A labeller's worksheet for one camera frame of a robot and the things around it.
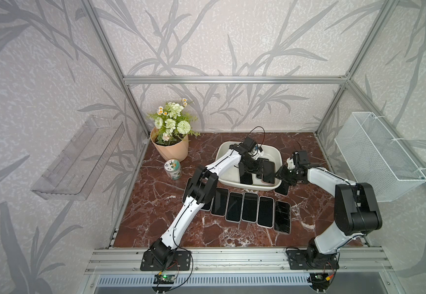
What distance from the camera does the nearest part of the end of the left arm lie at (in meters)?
0.81

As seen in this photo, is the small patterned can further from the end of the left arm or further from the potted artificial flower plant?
the end of the left arm

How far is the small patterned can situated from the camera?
0.96m

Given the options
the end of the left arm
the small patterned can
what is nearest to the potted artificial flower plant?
the small patterned can

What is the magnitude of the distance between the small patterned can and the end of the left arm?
33 cm
